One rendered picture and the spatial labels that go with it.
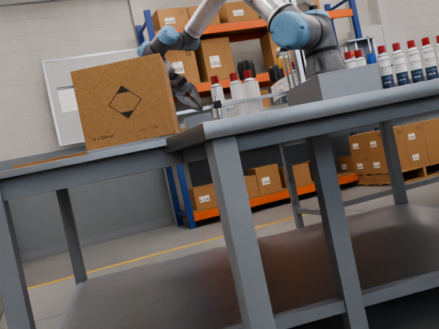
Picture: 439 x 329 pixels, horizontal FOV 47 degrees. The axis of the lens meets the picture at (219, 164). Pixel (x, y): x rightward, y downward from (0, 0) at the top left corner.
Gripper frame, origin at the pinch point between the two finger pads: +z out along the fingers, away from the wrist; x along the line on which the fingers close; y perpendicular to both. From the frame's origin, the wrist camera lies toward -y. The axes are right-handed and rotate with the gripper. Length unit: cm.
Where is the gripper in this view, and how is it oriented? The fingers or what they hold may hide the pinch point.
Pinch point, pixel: (200, 108)
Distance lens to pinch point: 210.3
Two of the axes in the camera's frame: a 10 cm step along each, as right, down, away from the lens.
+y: -1.7, 0.8, 9.8
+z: 6.8, 7.3, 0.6
